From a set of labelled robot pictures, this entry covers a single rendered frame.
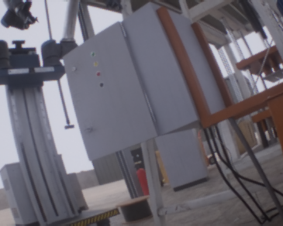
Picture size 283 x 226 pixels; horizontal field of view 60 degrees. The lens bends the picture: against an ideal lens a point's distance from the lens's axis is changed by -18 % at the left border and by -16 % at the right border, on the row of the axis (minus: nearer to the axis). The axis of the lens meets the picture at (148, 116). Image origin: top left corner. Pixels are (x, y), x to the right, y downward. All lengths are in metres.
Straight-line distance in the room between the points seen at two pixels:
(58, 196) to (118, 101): 1.07
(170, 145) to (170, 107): 3.35
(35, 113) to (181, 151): 2.84
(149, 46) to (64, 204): 1.35
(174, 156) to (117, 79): 3.31
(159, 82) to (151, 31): 0.24
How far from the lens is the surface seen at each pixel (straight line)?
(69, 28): 2.39
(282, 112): 0.96
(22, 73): 2.07
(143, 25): 1.34
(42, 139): 2.20
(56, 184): 2.16
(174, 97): 1.21
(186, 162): 4.53
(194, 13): 4.62
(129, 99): 1.31
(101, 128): 1.39
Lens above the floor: 0.53
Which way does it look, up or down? 10 degrees up
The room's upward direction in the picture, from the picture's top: 19 degrees counter-clockwise
